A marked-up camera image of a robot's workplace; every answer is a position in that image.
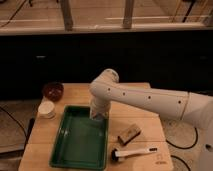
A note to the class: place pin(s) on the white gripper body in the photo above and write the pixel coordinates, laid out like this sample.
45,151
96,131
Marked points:
99,106

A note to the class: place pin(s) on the blue sponge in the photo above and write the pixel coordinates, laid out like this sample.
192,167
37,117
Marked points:
98,116

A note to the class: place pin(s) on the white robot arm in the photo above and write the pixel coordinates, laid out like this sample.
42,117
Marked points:
192,108

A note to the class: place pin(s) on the green plastic tray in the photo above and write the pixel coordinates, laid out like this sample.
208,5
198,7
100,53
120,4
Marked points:
80,143

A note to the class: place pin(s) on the wooden block brush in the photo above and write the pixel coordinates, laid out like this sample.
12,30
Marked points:
129,134

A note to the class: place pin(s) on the dark red bowl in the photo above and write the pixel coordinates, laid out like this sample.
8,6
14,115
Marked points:
53,91

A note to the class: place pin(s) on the white round container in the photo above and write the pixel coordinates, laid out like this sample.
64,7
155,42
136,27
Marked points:
46,109

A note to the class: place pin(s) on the white handled dish brush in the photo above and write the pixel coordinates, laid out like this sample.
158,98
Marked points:
118,155

